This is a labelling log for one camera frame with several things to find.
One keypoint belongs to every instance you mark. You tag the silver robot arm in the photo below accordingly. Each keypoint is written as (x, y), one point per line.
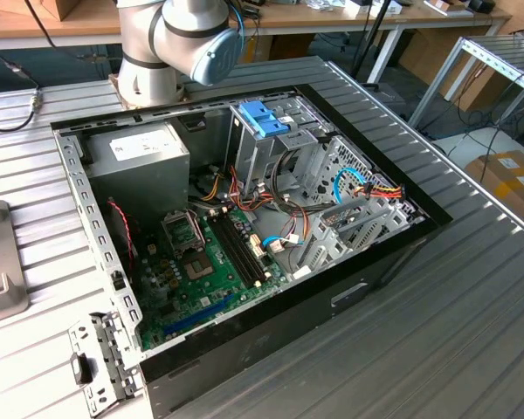
(148, 26)

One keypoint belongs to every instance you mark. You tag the silver disk bay cage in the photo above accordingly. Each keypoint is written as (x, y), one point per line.
(319, 257)

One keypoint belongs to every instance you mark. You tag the black RAM slot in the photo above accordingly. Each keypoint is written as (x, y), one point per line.
(243, 247)
(248, 244)
(232, 251)
(237, 249)

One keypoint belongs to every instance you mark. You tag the silver optical drive cage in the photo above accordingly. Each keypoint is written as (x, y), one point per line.
(249, 153)

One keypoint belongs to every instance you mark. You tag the green motherboard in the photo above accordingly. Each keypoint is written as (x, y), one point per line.
(218, 279)

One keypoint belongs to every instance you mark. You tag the CPU socket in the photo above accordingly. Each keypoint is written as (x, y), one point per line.
(197, 267)

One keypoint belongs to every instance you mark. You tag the blue plastic bay latch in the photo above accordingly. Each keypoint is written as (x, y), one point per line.
(262, 118)

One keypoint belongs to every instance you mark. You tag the black open PC case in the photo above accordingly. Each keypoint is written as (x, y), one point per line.
(288, 314)

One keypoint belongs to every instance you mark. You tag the grey power supply unit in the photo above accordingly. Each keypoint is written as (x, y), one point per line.
(135, 174)

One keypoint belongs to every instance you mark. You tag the blue expansion slot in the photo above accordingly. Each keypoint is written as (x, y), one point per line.
(177, 327)

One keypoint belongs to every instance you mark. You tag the wooden desk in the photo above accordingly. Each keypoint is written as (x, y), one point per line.
(332, 19)

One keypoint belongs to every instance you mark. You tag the brown cardboard panel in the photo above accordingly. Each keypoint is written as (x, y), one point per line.
(428, 57)

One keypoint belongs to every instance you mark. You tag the cardboard box white labels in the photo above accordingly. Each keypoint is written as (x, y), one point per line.
(498, 183)

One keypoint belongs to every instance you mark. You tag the grey parts rack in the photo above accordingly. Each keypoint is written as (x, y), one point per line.
(0, 253)

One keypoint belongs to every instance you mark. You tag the silver hinged slot bracket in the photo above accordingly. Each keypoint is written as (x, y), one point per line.
(109, 358)

